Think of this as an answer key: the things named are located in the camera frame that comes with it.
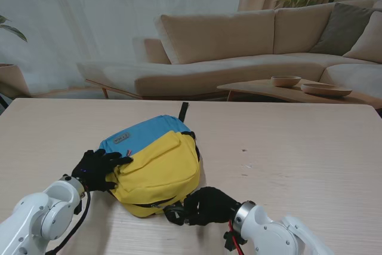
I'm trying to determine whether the red black arm cable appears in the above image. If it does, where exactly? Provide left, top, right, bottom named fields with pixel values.
left=228, top=220, right=247, bottom=255
left=44, top=188, right=92, bottom=255

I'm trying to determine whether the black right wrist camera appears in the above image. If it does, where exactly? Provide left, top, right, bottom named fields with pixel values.
left=223, top=231, right=248, bottom=252

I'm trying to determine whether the small deep wooden bowl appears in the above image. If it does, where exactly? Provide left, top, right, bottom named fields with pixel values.
left=270, top=75, right=303, bottom=88

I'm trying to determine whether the white sheer curtain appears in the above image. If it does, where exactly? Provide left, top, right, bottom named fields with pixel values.
left=0, top=0, right=248, bottom=98

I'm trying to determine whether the beige corner sofa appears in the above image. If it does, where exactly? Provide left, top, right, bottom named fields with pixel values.
left=76, top=0, right=382, bottom=101

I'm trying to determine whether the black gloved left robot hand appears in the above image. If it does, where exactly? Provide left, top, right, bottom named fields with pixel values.
left=71, top=149, right=134, bottom=193

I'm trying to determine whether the beige plant pot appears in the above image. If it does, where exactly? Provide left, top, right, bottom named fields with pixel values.
left=0, top=63, right=31, bottom=99

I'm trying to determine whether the low wooden coffee table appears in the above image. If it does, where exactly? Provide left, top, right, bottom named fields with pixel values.
left=217, top=78, right=382, bottom=110

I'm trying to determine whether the red black left arm cable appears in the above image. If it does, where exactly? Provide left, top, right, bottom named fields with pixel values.
left=44, top=188, right=92, bottom=255

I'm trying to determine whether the blue and yellow school bag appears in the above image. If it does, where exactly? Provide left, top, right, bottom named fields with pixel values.
left=95, top=102, right=201, bottom=226

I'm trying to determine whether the grey sofa cushion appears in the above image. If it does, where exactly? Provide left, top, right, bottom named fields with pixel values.
left=312, top=2, right=382, bottom=57

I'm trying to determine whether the beige sofa cushion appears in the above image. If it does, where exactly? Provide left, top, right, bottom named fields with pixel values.
left=342, top=11, right=382, bottom=64

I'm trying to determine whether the green plant with long leaves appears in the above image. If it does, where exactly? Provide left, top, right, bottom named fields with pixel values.
left=0, top=0, right=28, bottom=43

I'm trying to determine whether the red black right arm cable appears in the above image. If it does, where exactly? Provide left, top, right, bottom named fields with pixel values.
left=228, top=220, right=247, bottom=255

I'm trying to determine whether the wide shallow wooden dish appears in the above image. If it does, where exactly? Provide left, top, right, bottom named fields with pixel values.
left=300, top=83, right=353, bottom=98

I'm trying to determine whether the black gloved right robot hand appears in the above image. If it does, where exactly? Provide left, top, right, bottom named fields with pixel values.
left=183, top=186, right=242, bottom=226

